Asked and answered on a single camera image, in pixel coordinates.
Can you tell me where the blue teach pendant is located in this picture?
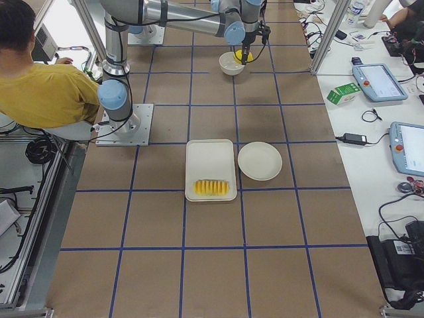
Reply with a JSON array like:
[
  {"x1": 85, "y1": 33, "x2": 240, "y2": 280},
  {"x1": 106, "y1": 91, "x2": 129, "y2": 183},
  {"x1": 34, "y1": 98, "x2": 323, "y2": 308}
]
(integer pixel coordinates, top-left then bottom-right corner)
[
  {"x1": 389, "y1": 122, "x2": 423, "y2": 177},
  {"x1": 352, "y1": 64, "x2": 408, "y2": 102}
]

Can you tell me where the cream rectangular tray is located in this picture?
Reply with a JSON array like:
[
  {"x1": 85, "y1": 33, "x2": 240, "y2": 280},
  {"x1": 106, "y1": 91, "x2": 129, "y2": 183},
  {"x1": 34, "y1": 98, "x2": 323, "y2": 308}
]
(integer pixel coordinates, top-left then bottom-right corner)
[{"x1": 185, "y1": 139, "x2": 237, "y2": 201}]

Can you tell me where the round cream plate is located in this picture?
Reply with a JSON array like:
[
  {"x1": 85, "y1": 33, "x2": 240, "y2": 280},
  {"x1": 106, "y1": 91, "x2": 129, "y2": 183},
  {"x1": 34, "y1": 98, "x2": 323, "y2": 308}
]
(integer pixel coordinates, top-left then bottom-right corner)
[{"x1": 237, "y1": 142, "x2": 283, "y2": 181}]

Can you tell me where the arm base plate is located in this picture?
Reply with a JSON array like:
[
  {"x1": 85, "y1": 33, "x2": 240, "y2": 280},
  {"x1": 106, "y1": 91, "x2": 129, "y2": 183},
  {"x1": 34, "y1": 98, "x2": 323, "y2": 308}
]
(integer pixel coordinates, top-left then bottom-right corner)
[
  {"x1": 95, "y1": 104, "x2": 154, "y2": 146},
  {"x1": 128, "y1": 25, "x2": 165, "y2": 46}
]

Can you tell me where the white ceramic bowl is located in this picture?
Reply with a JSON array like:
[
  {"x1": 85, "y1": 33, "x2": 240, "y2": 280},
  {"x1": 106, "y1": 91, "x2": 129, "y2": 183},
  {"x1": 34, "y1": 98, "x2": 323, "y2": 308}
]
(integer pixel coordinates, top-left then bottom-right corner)
[{"x1": 219, "y1": 51, "x2": 245, "y2": 76}]

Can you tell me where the yellow lemon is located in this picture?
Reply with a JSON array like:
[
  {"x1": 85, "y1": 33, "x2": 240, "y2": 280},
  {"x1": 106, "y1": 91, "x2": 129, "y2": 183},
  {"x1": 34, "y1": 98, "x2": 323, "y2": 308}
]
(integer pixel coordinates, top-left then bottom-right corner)
[{"x1": 234, "y1": 49, "x2": 254, "y2": 64}]

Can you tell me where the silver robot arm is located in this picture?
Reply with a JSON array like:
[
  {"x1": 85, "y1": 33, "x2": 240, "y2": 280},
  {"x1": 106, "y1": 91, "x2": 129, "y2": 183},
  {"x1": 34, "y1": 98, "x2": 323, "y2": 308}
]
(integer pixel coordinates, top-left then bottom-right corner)
[{"x1": 97, "y1": 1, "x2": 270, "y2": 140}]

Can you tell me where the upper blue teach pendant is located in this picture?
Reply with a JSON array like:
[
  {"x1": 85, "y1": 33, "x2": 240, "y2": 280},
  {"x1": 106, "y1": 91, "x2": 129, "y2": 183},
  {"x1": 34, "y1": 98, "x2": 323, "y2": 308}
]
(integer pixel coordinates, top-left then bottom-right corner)
[{"x1": 352, "y1": 64, "x2": 408, "y2": 102}]

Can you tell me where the black equipment case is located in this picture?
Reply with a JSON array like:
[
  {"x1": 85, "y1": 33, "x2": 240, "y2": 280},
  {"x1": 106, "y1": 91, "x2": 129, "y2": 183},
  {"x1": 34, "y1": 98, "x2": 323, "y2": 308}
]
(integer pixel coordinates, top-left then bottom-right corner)
[{"x1": 366, "y1": 221, "x2": 423, "y2": 310}]

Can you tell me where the person in yellow shirt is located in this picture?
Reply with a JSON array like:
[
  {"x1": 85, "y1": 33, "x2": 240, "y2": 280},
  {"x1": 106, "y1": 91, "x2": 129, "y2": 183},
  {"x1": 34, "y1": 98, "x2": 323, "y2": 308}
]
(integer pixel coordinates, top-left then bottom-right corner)
[{"x1": 1, "y1": 1, "x2": 99, "y2": 129}]

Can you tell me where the black power adapter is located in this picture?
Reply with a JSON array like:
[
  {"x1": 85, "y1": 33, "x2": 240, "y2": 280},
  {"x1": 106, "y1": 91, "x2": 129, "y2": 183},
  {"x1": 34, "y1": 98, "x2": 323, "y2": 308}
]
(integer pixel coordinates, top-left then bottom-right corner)
[{"x1": 343, "y1": 132, "x2": 368, "y2": 146}]

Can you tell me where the aluminium frame post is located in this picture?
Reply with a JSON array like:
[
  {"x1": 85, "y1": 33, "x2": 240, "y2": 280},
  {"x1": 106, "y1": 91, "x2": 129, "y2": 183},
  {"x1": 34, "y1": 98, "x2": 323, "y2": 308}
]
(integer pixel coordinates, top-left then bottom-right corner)
[{"x1": 310, "y1": 0, "x2": 350, "y2": 75}]

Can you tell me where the green white carton box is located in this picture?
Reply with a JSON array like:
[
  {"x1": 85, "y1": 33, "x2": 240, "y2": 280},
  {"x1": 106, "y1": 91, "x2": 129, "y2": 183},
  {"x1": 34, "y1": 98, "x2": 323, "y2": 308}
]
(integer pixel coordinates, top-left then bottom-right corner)
[{"x1": 327, "y1": 83, "x2": 361, "y2": 105}]

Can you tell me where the white paper roll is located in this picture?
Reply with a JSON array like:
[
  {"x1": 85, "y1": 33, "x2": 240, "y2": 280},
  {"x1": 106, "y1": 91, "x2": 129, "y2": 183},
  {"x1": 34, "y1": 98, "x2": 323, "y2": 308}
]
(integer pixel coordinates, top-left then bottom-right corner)
[{"x1": 363, "y1": 0, "x2": 391, "y2": 28}]

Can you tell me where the lower blue teach pendant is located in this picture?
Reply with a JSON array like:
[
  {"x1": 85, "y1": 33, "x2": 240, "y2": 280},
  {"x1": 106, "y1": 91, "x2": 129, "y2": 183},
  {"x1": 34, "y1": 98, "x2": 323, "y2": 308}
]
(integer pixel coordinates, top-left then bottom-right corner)
[{"x1": 389, "y1": 122, "x2": 423, "y2": 177}]

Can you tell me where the small black cable loop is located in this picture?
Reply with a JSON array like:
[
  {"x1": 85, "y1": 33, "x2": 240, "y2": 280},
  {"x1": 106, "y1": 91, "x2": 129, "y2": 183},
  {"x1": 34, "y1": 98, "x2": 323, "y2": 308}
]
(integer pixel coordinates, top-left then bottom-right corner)
[{"x1": 361, "y1": 108, "x2": 383, "y2": 122}]

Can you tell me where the sliced yellow pineapple toy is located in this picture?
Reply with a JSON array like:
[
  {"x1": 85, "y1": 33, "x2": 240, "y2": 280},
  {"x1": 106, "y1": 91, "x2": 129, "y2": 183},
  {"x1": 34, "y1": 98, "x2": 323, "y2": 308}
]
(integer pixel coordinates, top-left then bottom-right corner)
[{"x1": 193, "y1": 180, "x2": 230, "y2": 196}]

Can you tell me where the clear plastic water bottle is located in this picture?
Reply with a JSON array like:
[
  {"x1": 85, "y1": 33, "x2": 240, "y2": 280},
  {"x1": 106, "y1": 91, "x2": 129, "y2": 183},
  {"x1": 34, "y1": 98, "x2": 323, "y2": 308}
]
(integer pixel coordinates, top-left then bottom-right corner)
[{"x1": 345, "y1": 0, "x2": 365, "y2": 27}]

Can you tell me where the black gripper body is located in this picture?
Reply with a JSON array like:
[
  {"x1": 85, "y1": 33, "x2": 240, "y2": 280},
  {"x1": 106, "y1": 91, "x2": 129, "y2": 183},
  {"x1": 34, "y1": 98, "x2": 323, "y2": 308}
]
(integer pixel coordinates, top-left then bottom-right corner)
[{"x1": 243, "y1": 21, "x2": 271, "y2": 46}]

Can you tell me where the black coiled cable bundle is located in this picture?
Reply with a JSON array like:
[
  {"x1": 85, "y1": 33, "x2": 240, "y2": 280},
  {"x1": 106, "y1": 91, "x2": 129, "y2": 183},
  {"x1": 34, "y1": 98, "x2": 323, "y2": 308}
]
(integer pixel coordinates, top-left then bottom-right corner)
[{"x1": 25, "y1": 135, "x2": 59, "y2": 166}]

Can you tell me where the white chair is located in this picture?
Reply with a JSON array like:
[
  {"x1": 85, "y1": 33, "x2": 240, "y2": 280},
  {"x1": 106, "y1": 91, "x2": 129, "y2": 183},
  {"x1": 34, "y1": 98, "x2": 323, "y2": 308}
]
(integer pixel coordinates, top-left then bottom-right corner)
[{"x1": 1, "y1": 109, "x2": 93, "y2": 142}]

